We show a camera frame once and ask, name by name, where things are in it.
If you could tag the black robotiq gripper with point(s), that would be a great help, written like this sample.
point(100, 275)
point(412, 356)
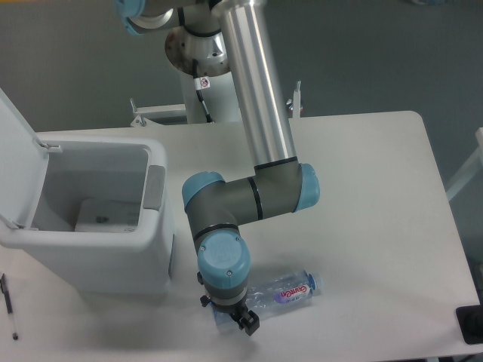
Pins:
point(246, 319)

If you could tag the clear plastic water bottle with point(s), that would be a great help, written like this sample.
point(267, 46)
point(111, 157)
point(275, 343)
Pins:
point(272, 297)

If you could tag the clear plastic wrapper bag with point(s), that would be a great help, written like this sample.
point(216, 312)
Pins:
point(98, 215)

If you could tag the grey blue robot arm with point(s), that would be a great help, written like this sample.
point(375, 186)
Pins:
point(280, 184)

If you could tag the white plastic trash can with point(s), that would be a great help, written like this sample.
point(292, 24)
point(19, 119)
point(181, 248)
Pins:
point(109, 168)

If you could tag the white trash can lid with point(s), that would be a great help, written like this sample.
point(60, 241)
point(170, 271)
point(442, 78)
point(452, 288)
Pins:
point(24, 164)

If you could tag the black ballpoint pen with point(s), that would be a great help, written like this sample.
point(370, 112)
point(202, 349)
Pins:
point(6, 293)

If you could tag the black device at table edge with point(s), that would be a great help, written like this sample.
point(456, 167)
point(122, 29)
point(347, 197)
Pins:
point(470, 321)

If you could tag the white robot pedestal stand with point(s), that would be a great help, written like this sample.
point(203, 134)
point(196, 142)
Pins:
point(206, 99)

